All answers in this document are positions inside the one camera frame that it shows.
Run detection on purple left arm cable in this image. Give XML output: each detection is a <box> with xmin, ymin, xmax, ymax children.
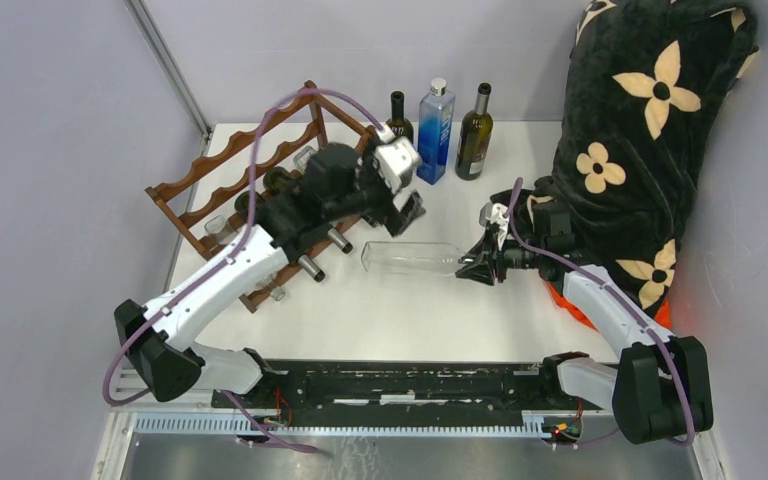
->
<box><xmin>102</xmin><ymin>87</ymin><xmax>389</xmax><ymax>455</ymax></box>

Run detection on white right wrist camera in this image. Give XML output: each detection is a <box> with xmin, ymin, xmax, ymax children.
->
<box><xmin>479</xmin><ymin>202</ymin><xmax>510</xmax><ymax>250</ymax></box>

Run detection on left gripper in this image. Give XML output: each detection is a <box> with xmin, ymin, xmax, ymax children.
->
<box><xmin>325</xmin><ymin>138</ymin><xmax>425</xmax><ymax>236</ymax></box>

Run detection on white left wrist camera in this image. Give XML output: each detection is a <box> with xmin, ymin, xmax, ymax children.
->
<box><xmin>373</xmin><ymin>125</ymin><xmax>421</xmax><ymax>195</ymax></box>

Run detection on clear square bottle black cap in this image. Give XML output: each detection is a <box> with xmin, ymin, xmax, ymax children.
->
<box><xmin>293</xmin><ymin>145</ymin><xmax>320</xmax><ymax>175</ymax></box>

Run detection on clear round glass bottle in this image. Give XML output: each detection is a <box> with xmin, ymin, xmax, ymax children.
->
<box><xmin>360</xmin><ymin>241</ymin><xmax>475</xmax><ymax>276</ymax></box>

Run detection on blue square glass bottle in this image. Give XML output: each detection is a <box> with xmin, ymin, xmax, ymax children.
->
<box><xmin>417</xmin><ymin>78</ymin><xmax>456</xmax><ymax>185</ymax></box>

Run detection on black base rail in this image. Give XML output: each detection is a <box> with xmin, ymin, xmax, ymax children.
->
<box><xmin>112</xmin><ymin>357</ymin><xmax>630</xmax><ymax>442</ymax></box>

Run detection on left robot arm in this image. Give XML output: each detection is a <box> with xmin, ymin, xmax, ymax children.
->
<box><xmin>114</xmin><ymin>137</ymin><xmax>425</xmax><ymax>408</ymax></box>

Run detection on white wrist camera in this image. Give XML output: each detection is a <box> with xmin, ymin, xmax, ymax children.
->
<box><xmin>479</xmin><ymin>202</ymin><xmax>510</xmax><ymax>250</ymax></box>
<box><xmin>373</xmin><ymin>125</ymin><xmax>421</xmax><ymax>195</ymax></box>

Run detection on brown wooden wine rack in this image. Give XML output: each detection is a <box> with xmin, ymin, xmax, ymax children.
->
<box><xmin>146</xmin><ymin>80</ymin><xmax>376</xmax><ymax>287</ymax></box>

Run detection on orange cloth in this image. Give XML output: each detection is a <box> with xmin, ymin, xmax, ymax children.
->
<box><xmin>545</xmin><ymin>282</ymin><xmax>672</xmax><ymax>330</ymax></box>

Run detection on green wine bottle brown label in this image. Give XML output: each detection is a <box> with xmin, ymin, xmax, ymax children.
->
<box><xmin>233</xmin><ymin>190</ymin><xmax>327</xmax><ymax>284</ymax></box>

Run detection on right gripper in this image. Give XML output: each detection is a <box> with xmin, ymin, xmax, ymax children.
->
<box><xmin>456</xmin><ymin>226</ymin><xmax>546</xmax><ymax>286</ymax></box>

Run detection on black floral blanket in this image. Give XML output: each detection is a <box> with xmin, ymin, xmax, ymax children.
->
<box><xmin>514</xmin><ymin>1</ymin><xmax>759</xmax><ymax>316</ymax></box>

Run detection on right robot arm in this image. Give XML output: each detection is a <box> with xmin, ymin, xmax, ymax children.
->
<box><xmin>456</xmin><ymin>201</ymin><xmax>714</xmax><ymax>445</ymax></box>

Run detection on aluminium corner profile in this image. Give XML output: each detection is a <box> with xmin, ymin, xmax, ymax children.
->
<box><xmin>124</xmin><ymin>0</ymin><xmax>213</xmax><ymax>141</ymax></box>

